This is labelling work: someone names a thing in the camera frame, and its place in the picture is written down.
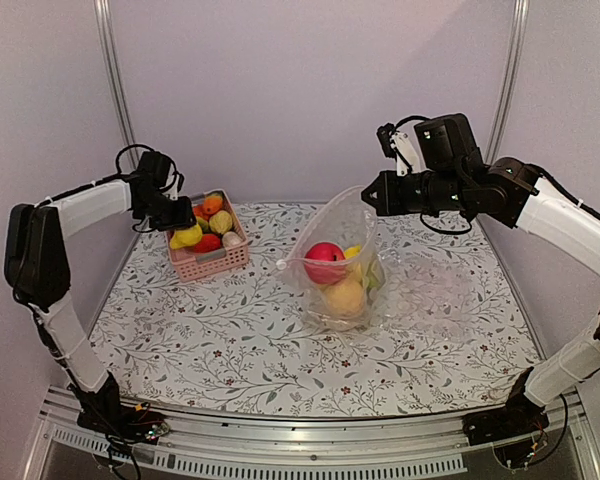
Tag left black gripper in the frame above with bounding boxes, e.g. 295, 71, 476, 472
137, 191, 196, 231

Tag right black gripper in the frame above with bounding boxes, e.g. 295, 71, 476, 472
363, 168, 467, 215

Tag yellow plush lemon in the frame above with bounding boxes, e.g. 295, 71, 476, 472
169, 224, 204, 250

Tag yellow plush banana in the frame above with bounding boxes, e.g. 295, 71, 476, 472
344, 245, 364, 283

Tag pink dotted zip bag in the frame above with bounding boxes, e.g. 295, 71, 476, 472
276, 186, 386, 332

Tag green plush pepper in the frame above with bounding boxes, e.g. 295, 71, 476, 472
365, 259, 385, 291

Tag red plush tomato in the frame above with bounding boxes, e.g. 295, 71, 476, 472
304, 242, 346, 285

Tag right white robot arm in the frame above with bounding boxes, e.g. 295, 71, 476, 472
361, 113, 600, 436

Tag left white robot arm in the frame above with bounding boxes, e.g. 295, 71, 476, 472
4, 145, 196, 434

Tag crinkled clear zip bag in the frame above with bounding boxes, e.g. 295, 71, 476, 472
374, 249, 472, 343

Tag green plush mango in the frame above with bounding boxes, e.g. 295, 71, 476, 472
196, 216, 211, 234

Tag orange plush carrot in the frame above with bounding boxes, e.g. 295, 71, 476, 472
193, 193, 224, 220

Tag yellow knitted ball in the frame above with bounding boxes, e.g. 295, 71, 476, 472
209, 210, 233, 236

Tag pink plastic basket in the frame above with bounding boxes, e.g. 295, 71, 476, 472
165, 189, 249, 283

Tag beige plush garlic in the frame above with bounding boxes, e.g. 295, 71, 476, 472
222, 231, 243, 249

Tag floral tablecloth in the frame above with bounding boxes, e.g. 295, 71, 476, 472
90, 203, 540, 417

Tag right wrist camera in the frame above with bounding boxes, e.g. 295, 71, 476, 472
376, 123, 423, 177

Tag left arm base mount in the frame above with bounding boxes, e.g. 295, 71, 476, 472
77, 398, 171, 445

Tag left aluminium frame post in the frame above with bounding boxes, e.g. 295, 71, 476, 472
94, 0, 135, 144

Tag aluminium frame post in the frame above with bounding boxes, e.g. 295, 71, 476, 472
94, 0, 135, 144
485, 0, 530, 164

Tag front aluminium rail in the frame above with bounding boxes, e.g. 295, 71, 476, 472
25, 388, 600, 479

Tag right aluminium frame post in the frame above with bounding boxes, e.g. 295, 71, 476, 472
485, 0, 530, 164

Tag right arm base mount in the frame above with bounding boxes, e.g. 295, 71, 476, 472
462, 391, 549, 446

